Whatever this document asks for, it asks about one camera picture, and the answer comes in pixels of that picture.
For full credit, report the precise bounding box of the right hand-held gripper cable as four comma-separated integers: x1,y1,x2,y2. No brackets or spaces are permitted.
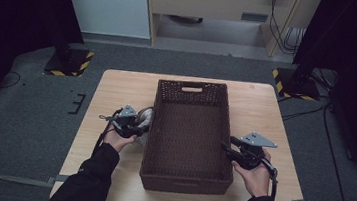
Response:
256,157,281,201

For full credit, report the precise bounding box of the beige wooden cabinet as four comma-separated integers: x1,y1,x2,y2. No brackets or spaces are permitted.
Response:
138,0,324,64

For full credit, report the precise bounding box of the grey striped oven mitt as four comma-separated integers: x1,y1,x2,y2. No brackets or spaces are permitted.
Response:
133,105,156,147

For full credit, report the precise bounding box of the white panel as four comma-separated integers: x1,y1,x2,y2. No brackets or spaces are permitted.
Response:
55,0,155,40

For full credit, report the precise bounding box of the bundle of black cables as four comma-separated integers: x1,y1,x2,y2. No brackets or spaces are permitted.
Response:
265,0,311,57

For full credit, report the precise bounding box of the brown woven basket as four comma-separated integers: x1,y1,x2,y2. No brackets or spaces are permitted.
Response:
137,75,244,200

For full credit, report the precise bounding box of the left hand-held gripper cable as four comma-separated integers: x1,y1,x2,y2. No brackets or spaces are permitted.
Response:
92,106,123,158

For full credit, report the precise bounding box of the black yellow-striped stand base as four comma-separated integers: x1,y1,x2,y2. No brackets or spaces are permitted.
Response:
42,40,96,80
269,66,324,103

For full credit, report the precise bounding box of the black floor tape mark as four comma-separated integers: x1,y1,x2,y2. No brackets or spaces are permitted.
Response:
67,92,87,117

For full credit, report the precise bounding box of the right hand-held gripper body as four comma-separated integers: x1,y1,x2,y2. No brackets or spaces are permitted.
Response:
226,129,279,174

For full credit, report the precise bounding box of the black floor cable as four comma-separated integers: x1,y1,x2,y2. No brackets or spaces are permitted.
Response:
0,70,23,91
272,95,357,201

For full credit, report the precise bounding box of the black curtain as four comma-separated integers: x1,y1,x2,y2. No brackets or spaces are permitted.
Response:
280,0,357,188
0,0,89,141

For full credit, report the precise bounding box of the person's right hand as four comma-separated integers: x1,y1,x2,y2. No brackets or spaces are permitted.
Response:
228,146,275,199

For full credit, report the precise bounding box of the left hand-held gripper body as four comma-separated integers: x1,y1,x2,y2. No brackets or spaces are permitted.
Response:
108,103,149,141

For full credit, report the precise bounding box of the person's left hand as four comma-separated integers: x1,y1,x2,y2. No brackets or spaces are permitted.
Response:
102,126,138,155

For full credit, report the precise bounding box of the hand-held gripper cable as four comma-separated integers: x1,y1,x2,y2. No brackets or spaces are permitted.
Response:
256,157,281,201
92,106,123,158

